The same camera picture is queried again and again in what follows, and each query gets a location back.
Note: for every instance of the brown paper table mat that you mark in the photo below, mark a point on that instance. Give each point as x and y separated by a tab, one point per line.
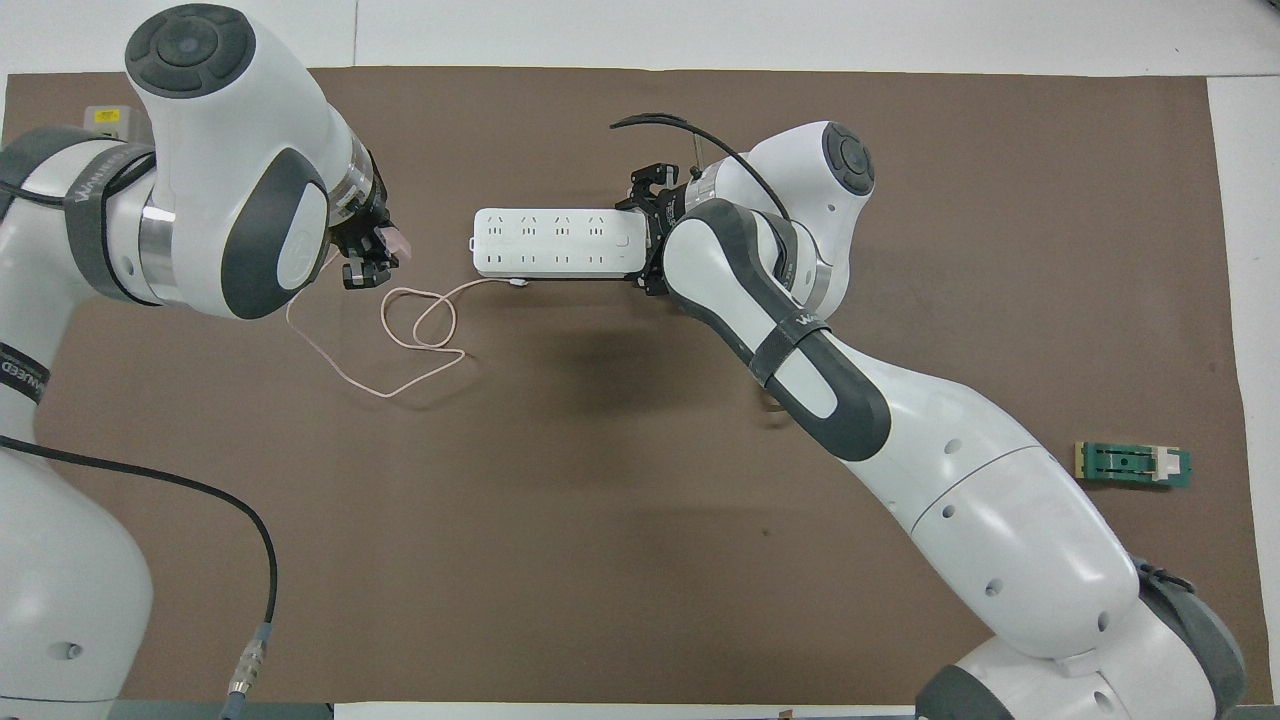
600	560

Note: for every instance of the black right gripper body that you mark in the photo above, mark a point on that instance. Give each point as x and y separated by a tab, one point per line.
665	220

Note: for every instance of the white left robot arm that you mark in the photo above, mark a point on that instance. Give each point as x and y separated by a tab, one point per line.
220	150

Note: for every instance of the pink charger adapter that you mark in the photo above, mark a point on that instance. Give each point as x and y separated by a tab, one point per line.
398	241

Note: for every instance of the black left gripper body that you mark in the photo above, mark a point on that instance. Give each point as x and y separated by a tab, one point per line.
362	215

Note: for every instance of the grey on-off switch box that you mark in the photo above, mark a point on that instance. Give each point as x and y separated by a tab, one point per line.
110	120

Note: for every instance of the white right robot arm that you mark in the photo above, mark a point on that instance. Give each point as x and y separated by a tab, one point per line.
960	480

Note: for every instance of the green knife switch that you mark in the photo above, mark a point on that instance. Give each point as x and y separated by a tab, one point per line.
1130	465

